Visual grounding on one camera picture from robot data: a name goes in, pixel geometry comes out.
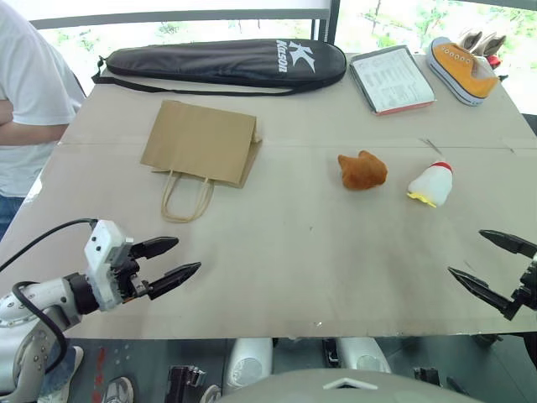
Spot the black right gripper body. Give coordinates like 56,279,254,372
512,250,537,311

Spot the grey robot torso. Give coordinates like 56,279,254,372
215,368,476,403

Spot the orange canvas sneaker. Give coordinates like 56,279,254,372
426,36,502,107

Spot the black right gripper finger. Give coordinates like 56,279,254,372
447,266,526,322
478,228,537,259

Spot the white robot leg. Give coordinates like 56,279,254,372
225,337,274,392
335,337,394,375

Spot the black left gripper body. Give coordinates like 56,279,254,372
109,241,150,301

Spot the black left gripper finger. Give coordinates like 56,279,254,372
133,236,180,259
146,261,202,301

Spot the person in white t-shirt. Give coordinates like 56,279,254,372
0,0,87,241

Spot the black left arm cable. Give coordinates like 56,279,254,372
0,217,100,374

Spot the grey window frame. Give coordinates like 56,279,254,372
28,0,342,44

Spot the booklet in clear sleeve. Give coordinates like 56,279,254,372
348,44,439,117

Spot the brown paper bag with handles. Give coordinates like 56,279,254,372
139,99,264,224

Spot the black racket bag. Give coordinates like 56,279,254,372
91,38,348,98

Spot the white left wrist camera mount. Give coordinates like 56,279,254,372
83,219,132,312

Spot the white chicken plush toy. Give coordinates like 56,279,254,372
405,160,456,209

